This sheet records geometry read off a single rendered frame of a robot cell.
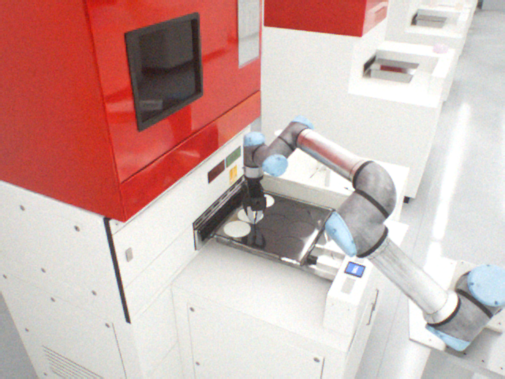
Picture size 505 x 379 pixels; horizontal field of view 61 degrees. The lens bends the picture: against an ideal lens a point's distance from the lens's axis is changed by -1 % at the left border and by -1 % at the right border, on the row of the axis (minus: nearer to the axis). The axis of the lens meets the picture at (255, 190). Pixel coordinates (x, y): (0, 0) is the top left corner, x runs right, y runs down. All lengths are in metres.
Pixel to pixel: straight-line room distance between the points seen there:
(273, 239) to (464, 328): 0.68
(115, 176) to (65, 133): 0.16
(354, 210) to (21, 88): 0.88
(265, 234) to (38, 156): 0.81
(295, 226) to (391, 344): 1.08
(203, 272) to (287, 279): 0.30
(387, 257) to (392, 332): 1.40
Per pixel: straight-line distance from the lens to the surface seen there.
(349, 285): 1.36
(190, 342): 1.73
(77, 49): 1.01
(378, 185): 1.17
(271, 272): 1.57
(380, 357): 2.45
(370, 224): 1.15
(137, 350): 1.55
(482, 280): 1.35
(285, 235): 1.61
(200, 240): 1.61
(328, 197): 1.79
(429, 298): 1.28
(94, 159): 1.11
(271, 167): 1.38
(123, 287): 1.34
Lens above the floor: 1.89
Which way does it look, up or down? 32 degrees down
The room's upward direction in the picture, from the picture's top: 1 degrees clockwise
